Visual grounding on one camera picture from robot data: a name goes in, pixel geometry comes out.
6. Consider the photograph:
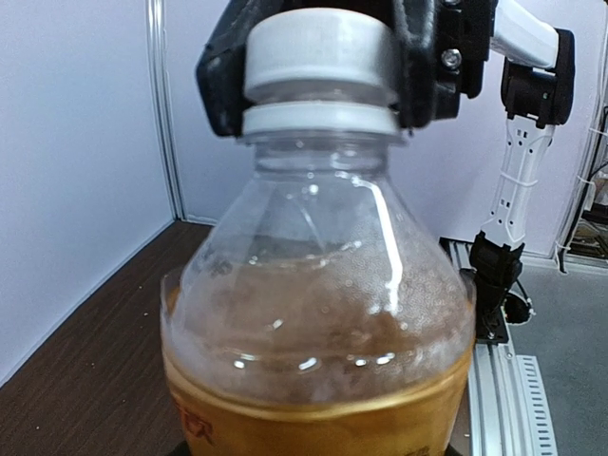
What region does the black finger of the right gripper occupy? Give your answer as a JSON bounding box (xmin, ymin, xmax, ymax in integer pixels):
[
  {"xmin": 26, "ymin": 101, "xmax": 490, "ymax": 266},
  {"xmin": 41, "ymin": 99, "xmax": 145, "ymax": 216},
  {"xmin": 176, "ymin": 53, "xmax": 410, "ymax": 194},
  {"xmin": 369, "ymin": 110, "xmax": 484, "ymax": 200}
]
[
  {"xmin": 196, "ymin": 0, "xmax": 284, "ymax": 138},
  {"xmin": 391, "ymin": 1, "xmax": 463, "ymax": 129}
]

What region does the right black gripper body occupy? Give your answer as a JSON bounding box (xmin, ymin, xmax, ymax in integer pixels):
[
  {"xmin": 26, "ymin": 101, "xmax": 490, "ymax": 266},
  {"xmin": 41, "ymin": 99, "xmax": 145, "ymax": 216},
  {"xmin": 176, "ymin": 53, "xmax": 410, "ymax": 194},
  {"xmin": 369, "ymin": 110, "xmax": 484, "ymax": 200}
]
[{"xmin": 439, "ymin": 0, "xmax": 498, "ymax": 99}]

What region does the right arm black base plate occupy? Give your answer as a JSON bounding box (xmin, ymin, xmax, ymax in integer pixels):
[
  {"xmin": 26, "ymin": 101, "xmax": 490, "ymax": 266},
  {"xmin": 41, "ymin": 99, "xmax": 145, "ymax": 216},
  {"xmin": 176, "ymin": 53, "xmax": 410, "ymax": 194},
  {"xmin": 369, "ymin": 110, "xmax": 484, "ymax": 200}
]
[{"xmin": 459, "ymin": 268, "xmax": 509, "ymax": 345}]

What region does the amber tea bottle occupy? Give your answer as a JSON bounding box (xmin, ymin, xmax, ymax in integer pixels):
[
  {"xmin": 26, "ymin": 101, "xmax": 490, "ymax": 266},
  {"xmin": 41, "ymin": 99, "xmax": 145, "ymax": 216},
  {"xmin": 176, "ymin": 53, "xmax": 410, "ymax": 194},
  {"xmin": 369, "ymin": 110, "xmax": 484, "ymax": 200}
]
[{"xmin": 161, "ymin": 131, "xmax": 475, "ymax": 455}]

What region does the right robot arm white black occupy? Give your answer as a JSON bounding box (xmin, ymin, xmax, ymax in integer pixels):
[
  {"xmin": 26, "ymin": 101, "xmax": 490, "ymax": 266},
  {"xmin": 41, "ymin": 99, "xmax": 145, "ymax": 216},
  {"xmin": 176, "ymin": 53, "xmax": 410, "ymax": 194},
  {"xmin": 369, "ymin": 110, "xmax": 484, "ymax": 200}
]
[{"xmin": 196, "ymin": 1, "xmax": 576, "ymax": 344}]

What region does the white cap of tea bottle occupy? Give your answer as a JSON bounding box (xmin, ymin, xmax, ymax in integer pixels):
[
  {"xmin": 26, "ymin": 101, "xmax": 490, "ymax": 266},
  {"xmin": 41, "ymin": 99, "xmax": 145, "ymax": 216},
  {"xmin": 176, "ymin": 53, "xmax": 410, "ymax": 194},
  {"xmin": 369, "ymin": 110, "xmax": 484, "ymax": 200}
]
[{"xmin": 242, "ymin": 8, "xmax": 401, "ymax": 137}]

